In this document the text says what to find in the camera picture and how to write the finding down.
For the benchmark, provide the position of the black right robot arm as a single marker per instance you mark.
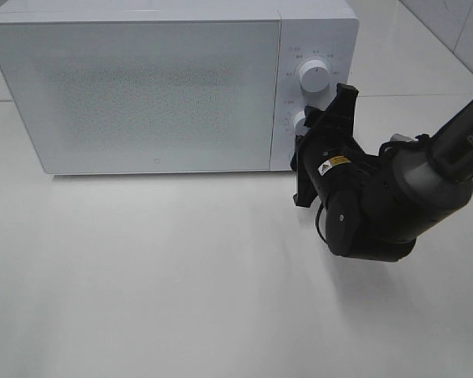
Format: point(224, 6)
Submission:
point(374, 207)

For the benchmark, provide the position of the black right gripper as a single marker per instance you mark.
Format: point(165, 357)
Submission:
point(328, 159)

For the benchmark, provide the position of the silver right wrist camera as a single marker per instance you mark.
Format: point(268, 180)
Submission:
point(401, 138)

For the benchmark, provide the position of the upper white power knob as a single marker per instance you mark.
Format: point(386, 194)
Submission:
point(314, 75)

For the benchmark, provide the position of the white microwave oven body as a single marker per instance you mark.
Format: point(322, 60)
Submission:
point(308, 29)

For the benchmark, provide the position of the white microwave door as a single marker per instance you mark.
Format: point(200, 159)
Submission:
point(142, 97)

